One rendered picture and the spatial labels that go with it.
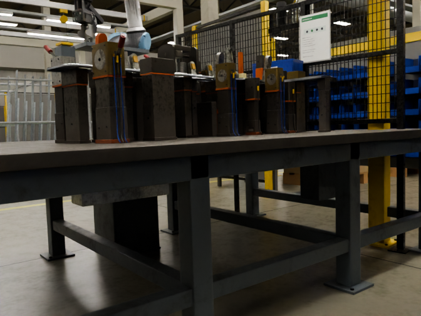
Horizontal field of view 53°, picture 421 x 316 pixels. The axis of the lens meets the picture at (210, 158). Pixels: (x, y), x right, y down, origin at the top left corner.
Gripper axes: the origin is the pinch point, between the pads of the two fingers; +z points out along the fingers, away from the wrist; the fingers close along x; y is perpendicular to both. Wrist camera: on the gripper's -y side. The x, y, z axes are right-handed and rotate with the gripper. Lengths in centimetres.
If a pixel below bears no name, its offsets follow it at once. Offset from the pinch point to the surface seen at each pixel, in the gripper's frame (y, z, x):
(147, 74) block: 18, 21, 48
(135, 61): -5.4, 11.2, 22.9
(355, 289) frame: -34, 117, 118
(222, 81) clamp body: -25, 22, 59
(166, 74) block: 12, 21, 53
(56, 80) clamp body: 30.0, 21.7, 9.6
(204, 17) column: -723, -211, -351
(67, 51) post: 13.8, 6.1, -0.5
